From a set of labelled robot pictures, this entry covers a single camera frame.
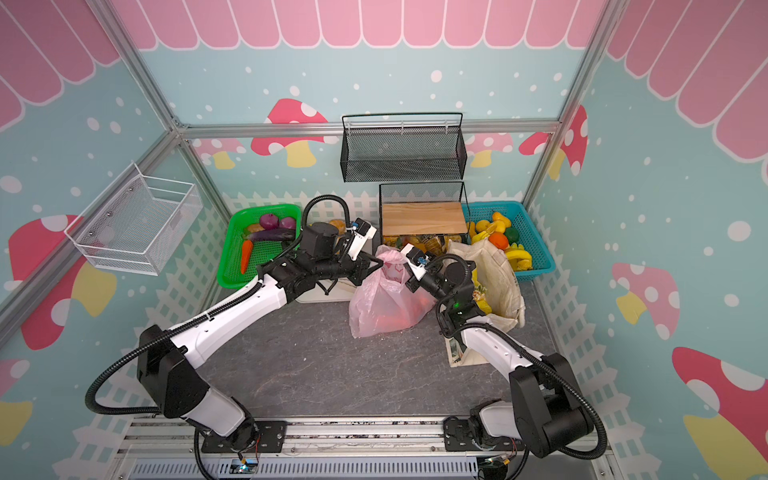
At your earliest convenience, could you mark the black mesh wall basket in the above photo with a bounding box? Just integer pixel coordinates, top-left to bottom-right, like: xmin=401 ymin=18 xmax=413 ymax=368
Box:
xmin=340 ymin=112 xmax=468 ymax=183

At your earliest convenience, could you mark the orange fruit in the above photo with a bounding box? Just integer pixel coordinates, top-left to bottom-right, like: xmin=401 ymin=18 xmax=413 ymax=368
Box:
xmin=488 ymin=232 xmax=510 ymax=250

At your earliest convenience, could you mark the white bread tray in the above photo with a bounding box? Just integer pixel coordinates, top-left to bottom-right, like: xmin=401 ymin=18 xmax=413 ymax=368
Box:
xmin=297 ymin=279 xmax=359 ymax=303

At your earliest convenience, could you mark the canvas tote bag leaf print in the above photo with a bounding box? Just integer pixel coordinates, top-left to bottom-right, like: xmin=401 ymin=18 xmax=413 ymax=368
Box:
xmin=443 ymin=238 xmax=527 ymax=367

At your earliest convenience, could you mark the yellow Lays chips bag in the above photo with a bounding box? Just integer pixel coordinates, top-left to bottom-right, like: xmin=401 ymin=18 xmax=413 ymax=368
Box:
xmin=475 ymin=298 xmax=492 ymax=314

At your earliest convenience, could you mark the teal plastic basket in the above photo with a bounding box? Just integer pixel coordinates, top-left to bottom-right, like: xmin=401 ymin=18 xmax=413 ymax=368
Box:
xmin=463 ymin=201 xmax=555 ymax=282

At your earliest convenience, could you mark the pink plastic grocery bag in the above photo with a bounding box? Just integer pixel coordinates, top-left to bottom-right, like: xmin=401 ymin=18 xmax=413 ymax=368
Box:
xmin=349 ymin=245 xmax=436 ymax=339

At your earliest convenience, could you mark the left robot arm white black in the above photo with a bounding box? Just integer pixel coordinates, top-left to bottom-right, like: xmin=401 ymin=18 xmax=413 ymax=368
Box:
xmin=84 ymin=194 xmax=383 ymax=452

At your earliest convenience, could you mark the white wire wall basket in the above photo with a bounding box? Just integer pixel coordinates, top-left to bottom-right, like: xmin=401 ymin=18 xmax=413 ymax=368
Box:
xmin=64 ymin=163 xmax=203 ymax=276

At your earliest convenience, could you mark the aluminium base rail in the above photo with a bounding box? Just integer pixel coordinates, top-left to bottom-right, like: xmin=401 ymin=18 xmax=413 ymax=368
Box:
xmin=106 ymin=416 xmax=621 ymax=479

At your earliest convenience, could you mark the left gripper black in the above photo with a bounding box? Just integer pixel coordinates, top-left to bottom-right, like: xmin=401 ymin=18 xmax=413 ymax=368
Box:
xmin=315 ymin=244 xmax=386 ymax=287

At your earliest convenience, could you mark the black wire shelf rack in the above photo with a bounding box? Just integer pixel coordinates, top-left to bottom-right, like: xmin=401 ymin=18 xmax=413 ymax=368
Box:
xmin=378 ymin=181 xmax=469 ymax=246

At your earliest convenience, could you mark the orange yellow candy bag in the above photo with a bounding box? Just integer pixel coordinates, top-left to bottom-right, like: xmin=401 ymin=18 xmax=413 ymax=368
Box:
xmin=383 ymin=236 xmax=427 ymax=253

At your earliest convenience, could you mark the round bread roll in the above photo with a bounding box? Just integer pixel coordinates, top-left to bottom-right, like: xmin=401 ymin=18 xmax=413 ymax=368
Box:
xmin=329 ymin=219 xmax=346 ymax=235

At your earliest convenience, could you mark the purple eggplant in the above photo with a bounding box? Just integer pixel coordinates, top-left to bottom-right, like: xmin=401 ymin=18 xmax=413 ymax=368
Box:
xmin=246 ymin=228 xmax=296 ymax=242

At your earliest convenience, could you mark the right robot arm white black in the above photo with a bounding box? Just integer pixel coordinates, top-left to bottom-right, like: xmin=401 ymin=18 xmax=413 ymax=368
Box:
xmin=402 ymin=244 xmax=608 ymax=460

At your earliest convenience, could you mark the green plastic basket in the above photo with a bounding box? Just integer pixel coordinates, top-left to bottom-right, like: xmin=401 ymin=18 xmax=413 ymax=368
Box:
xmin=217 ymin=204 xmax=302 ymax=290

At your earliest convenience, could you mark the yellow banana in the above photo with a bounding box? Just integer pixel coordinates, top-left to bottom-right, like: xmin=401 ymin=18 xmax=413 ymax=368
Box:
xmin=505 ymin=243 xmax=533 ymax=272

